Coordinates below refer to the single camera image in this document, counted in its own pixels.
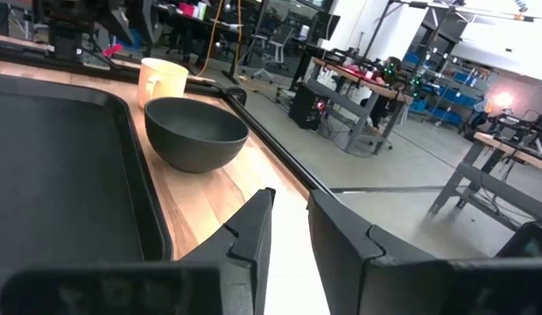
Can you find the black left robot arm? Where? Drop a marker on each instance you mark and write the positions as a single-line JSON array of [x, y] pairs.
[[65, 39]]

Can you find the white office chair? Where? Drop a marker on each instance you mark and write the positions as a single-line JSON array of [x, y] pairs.
[[279, 46]]

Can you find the black plastic tray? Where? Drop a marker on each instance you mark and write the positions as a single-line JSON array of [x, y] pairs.
[[56, 166]]

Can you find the shelf with blue bins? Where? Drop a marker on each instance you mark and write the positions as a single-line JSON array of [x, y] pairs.
[[450, 94]]

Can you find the pink object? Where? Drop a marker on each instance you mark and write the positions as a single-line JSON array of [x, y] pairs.
[[113, 50]]

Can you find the cream mug orange inside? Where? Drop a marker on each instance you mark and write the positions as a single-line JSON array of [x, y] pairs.
[[165, 79]]

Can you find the dark grey bowl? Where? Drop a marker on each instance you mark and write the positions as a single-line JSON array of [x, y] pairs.
[[194, 135]]

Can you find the wooden workbench grey legs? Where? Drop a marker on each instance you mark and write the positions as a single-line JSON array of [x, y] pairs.
[[507, 151], [362, 83]]

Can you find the black metal table frame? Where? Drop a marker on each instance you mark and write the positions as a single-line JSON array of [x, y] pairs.
[[34, 60]]

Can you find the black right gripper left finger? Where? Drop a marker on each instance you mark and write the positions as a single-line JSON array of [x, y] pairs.
[[235, 271]]

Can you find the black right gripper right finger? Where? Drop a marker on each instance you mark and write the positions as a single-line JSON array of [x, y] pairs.
[[362, 271]]

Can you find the black computer case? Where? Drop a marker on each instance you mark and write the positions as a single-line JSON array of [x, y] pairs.
[[305, 107]]

